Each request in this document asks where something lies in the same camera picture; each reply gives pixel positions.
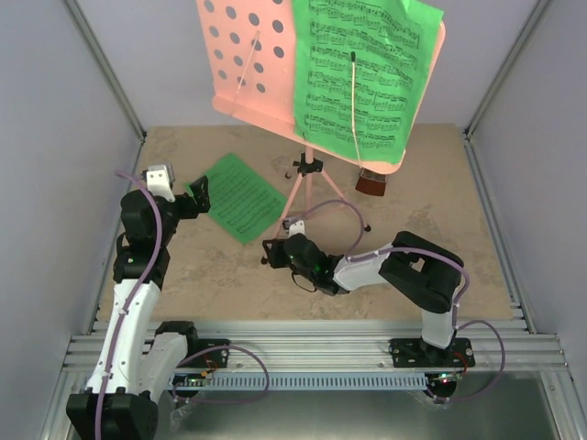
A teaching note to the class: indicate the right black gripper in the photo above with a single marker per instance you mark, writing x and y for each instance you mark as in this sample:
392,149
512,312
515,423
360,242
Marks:
274,257

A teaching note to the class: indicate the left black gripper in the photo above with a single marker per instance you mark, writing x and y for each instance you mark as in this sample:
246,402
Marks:
202,199

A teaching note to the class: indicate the green sheet music page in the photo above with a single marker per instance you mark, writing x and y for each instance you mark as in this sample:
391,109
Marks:
361,69
243,203

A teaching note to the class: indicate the brown wooden metronome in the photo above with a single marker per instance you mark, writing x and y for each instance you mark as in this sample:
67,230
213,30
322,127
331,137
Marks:
371,183

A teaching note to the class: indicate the pink tripod music stand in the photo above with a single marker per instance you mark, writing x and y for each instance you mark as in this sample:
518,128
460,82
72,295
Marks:
251,48

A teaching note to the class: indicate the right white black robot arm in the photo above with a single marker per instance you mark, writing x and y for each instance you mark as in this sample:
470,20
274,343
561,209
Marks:
429,276

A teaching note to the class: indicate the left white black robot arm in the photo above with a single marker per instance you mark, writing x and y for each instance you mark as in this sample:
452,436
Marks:
120,400

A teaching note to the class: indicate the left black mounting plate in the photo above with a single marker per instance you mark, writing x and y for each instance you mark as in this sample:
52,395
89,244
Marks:
211,360

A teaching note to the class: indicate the black mounting plate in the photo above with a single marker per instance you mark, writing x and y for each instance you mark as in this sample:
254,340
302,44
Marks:
416,353
211,360

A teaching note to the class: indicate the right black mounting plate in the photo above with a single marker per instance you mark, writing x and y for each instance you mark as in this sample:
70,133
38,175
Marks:
416,353

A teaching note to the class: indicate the clear plastic bag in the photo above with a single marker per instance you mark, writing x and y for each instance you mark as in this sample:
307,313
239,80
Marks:
182,411

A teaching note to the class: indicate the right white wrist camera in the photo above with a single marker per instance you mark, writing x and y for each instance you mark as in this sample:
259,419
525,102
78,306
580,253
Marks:
293,227

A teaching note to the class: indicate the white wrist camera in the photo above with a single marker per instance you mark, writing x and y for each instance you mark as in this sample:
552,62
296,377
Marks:
293,227
159,181

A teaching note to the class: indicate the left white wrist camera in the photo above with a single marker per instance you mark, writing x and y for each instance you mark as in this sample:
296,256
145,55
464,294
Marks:
159,181

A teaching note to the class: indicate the grey slotted cable duct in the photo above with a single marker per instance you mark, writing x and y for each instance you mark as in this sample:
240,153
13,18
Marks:
305,381

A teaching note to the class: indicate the left aluminium corner post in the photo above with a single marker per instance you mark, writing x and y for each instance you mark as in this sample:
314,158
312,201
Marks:
91,41

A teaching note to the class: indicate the aluminium corner post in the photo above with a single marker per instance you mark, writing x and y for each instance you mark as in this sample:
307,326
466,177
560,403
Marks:
91,41
525,34

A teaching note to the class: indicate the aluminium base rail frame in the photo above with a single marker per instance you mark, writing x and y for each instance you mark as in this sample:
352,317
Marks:
519,388

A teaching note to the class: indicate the right aluminium corner post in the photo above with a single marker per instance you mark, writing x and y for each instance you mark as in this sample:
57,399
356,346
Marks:
525,34

